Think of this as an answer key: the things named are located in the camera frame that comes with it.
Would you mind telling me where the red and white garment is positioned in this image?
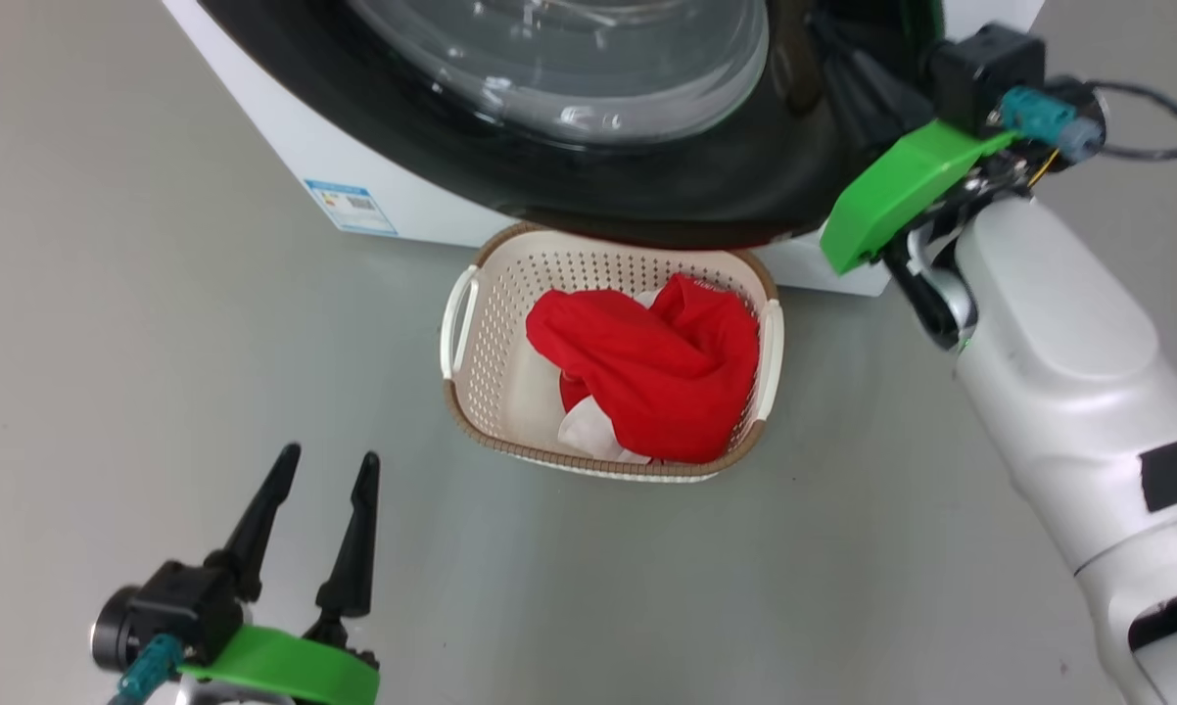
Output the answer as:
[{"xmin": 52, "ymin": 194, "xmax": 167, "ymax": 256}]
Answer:
[{"xmin": 526, "ymin": 274, "xmax": 762, "ymax": 467}]

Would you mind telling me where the cream basket with brown rim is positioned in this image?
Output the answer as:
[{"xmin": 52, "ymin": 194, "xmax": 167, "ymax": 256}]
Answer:
[{"xmin": 440, "ymin": 221, "xmax": 785, "ymax": 484}]

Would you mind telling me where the white front-load washing machine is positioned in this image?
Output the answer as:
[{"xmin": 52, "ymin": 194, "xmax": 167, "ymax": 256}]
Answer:
[{"xmin": 163, "ymin": 0, "xmax": 1045, "ymax": 297}]

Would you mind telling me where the black glass washing machine door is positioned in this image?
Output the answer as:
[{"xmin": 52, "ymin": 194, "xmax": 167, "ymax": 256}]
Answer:
[{"xmin": 197, "ymin": 0, "xmax": 942, "ymax": 252}]

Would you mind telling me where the blue energy label sticker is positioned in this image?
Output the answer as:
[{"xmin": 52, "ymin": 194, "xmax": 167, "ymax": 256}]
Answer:
[{"xmin": 305, "ymin": 179, "xmax": 400, "ymax": 237}]

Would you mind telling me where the black cable with teal connector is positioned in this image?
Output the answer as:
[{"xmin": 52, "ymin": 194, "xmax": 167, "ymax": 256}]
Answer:
[
  {"xmin": 1000, "ymin": 78, "xmax": 1177, "ymax": 164},
  {"xmin": 109, "ymin": 634, "xmax": 186, "ymax": 705}
]

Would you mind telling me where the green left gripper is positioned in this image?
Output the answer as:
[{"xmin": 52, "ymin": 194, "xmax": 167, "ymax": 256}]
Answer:
[{"xmin": 179, "ymin": 443, "xmax": 382, "ymax": 705}]

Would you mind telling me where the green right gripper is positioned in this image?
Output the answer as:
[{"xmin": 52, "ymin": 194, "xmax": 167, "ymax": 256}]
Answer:
[{"xmin": 821, "ymin": 44, "xmax": 1032, "ymax": 275}]

